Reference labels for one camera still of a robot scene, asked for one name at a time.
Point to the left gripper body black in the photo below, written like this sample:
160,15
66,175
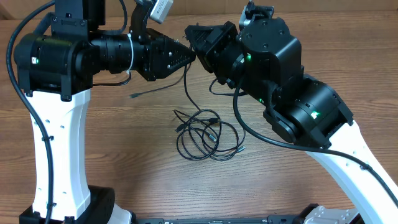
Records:
148,68

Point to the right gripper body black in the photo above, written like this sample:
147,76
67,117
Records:
214,53

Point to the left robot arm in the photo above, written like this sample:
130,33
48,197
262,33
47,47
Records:
52,70

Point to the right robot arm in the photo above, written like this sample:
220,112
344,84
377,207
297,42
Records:
263,59

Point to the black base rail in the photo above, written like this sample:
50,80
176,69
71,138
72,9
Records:
271,219

